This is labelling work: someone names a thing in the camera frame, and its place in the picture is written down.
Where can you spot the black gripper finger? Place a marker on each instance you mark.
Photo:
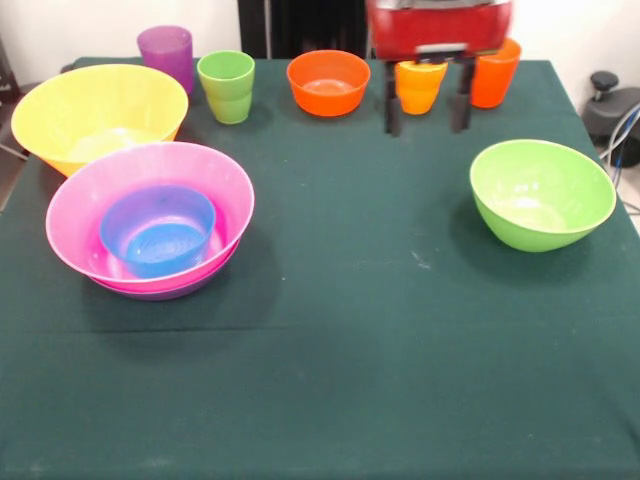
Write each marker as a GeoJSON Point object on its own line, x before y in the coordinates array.
{"type": "Point", "coordinates": [462, 105]}
{"type": "Point", "coordinates": [392, 110]}

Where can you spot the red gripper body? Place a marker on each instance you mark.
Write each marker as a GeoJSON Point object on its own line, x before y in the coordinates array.
{"type": "Point", "coordinates": [440, 27]}

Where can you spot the green bowl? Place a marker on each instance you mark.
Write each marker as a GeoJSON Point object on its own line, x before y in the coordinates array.
{"type": "Point", "coordinates": [540, 180]}

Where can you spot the blue bowl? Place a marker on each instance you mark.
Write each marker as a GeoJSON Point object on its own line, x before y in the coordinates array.
{"type": "Point", "coordinates": [160, 250]}

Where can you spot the large pink bowl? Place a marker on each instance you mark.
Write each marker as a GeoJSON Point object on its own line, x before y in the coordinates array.
{"type": "Point", "coordinates": [80, 200]}

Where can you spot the yellow-orange cup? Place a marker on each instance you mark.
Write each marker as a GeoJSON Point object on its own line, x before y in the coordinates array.
{"type": "Point", "coordinates": [422, 90]}

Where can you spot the orange cup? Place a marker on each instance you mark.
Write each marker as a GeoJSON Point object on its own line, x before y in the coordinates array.
{"type": "Point", "coordinates": [492, 80]}

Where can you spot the orange bowl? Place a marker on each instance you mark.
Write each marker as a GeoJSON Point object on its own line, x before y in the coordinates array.
{"type": "Point", "coordinates": [325, 100]}

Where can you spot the green cup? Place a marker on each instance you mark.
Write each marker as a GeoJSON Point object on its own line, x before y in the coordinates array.
{"type": "Point", "coordinates": [227, 95]}

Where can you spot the purple cup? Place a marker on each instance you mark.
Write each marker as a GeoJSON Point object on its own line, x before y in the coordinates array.
{"type": "Point", "coordinates": [165, 55]}

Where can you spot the dark green tablecloth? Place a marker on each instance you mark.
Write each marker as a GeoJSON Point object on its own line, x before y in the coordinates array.
{"type": "Point", "coordinates": [350, 350]}

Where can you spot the purple bowl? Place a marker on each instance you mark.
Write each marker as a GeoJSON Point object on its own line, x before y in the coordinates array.
{"type": "Point", "coordinates": [165, 295]}

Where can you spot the large yellow bowl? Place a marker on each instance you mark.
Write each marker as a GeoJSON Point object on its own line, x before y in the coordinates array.
{"type": "Point", "coordinates": [50, 115]}

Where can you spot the dark grey equipment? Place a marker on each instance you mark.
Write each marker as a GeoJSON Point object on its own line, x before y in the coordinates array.
{"type": "Point", "coordinates": [6, 80]}

